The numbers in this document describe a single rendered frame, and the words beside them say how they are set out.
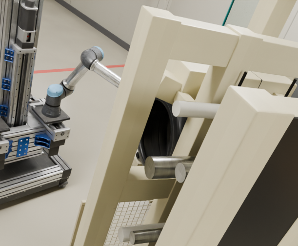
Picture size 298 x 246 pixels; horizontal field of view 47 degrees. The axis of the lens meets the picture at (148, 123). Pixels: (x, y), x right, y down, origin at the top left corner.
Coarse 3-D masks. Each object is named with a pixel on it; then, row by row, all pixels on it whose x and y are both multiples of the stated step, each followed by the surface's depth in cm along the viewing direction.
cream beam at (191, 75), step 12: (168, 60) 148; (180, 72) 139; (192, 72) 134; (204, 72) 137; (252, 72) 156; (192, 84) 138; (252, 84) 150; (264, 84) 153; (276, 84) 156; (288, 84) 159; (192, 96) 141; (288, 96) 163
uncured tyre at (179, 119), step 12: (156, 108) 230; (168, 108) 191; (156, 120) 234; (168, 120) 238; (180, 120) 183; (144, 132) 232; (156, 132) 236; (168, 132) 239; (180, 132) 182; (144, 144) 231; (156, 144) 235; (168, 144) 238; (144, 156) 217
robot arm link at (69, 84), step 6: (90, 48) 251; (96, 48) 254; (96, 54) 249; (102, 54) 258; (78, 66) 262; (84, 66) 259; (72, 72) 267; (78, 72) 263; (84, 72) 264; (66, 78) 275; (72, 78) 267; (78, 78) 267; (60, 84) 272; (66, 84) 271; (72, 84) 271; (66, 90) 272; (72, 90) 275; (66, 96) 276
